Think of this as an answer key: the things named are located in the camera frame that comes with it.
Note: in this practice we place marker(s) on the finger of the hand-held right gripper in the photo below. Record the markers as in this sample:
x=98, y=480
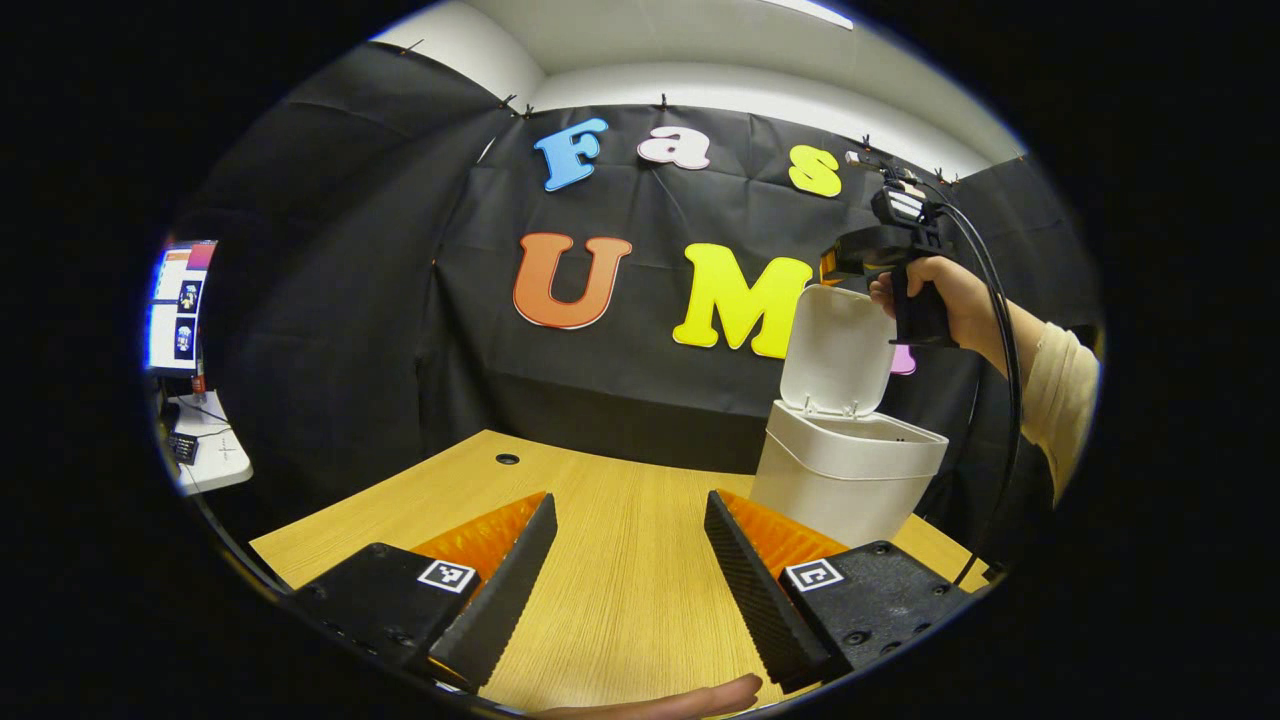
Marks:
x=832, y=265

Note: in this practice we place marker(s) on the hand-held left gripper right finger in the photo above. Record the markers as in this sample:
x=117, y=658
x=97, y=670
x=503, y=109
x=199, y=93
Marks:
x=755, y=590

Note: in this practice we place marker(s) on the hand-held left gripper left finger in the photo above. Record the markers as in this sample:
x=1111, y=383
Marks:
x=505, y=590

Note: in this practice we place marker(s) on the white desktop garbage bin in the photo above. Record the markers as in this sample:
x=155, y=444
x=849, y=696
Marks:
x=850, y=470

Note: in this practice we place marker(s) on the wooden desktop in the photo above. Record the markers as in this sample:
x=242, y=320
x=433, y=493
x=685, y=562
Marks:
x=620, y=560

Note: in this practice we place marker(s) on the ceiling light panel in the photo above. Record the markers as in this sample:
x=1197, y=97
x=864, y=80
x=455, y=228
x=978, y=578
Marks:
x=810, y=12

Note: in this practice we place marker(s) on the black backdrop cloth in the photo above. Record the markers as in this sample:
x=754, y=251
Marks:
x=400, y=350

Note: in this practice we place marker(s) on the white side table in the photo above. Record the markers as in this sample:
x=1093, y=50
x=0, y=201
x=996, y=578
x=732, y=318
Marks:
x=220, y=460

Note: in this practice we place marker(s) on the small black device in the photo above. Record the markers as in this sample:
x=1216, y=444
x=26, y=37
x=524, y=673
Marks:
x=183, y=449

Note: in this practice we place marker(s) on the computer monitor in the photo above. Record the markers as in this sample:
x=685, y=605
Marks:
x=180, y=310

